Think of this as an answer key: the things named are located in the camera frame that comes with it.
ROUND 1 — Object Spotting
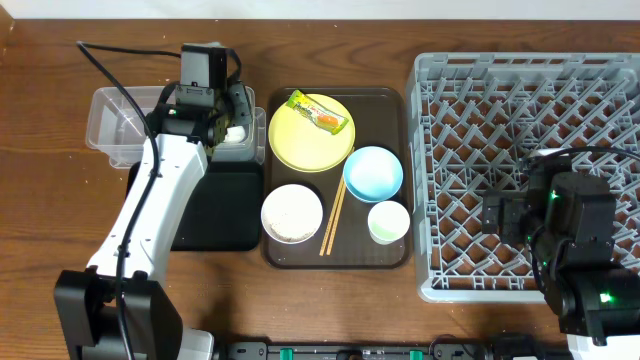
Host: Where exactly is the white rice bowl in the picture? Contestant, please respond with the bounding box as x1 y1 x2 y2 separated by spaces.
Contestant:
261 184 324 245

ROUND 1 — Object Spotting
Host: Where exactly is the wooden chopstick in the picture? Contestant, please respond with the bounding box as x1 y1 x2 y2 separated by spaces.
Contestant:
319 174 346 257
325 147 356 257

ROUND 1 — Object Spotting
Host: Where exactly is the white cup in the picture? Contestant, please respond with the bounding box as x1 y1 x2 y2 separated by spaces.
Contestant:
367 201 410 245

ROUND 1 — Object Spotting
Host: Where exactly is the black waste tray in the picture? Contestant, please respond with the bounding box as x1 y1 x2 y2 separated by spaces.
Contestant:
124 160 265 252

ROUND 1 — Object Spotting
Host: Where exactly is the yellow plate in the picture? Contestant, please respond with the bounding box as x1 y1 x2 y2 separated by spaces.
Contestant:
268 94 356 173

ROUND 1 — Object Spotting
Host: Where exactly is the grey dishwasher rack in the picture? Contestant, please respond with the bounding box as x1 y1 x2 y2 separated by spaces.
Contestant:
406 53 639 303

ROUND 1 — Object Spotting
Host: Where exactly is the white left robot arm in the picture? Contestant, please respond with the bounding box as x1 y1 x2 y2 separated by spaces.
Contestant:
54 83 263 359

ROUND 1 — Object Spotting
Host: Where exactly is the clear plastic waste bin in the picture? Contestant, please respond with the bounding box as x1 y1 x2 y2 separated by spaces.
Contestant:
86 87 266 169

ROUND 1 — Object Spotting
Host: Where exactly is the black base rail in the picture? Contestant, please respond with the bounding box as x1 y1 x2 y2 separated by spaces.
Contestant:
216 338 573 360

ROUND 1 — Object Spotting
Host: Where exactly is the green snack wrapper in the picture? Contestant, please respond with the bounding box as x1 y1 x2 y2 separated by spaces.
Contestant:
286 89 349 135

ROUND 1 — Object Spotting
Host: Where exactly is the light blue bowl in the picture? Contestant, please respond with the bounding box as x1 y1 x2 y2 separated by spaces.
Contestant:
343 146 404 203

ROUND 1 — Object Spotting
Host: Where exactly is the brown serving tray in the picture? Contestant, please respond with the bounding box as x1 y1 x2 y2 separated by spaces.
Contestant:
261 87 411 270

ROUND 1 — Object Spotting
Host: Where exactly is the white tissue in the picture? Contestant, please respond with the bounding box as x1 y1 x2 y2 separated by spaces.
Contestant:
223 126 248 145

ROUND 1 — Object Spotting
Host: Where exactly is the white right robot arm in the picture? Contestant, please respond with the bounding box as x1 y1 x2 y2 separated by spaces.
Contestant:
481 171 639 348

